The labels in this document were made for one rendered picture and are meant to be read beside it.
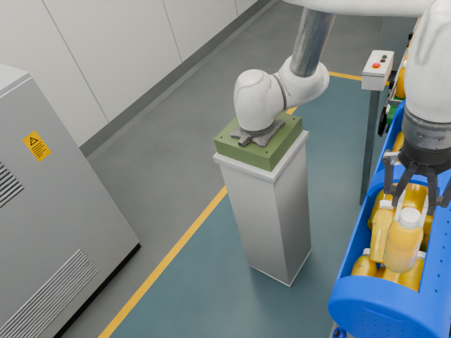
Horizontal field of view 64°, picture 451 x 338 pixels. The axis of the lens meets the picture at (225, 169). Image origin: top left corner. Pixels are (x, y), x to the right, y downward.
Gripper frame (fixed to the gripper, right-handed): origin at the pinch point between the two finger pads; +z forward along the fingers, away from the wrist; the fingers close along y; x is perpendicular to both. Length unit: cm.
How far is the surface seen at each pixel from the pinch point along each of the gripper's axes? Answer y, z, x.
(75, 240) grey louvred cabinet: -161, 92, -9
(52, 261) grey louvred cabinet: -163, 91, -25
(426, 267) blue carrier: 6.2, 24.6, 3.0
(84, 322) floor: -162, 145, -38
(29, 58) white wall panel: -278, 43, 87
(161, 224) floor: -159, 147, 43
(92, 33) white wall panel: -271, 53, 145
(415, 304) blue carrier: 5.5, 24.1, -7.7
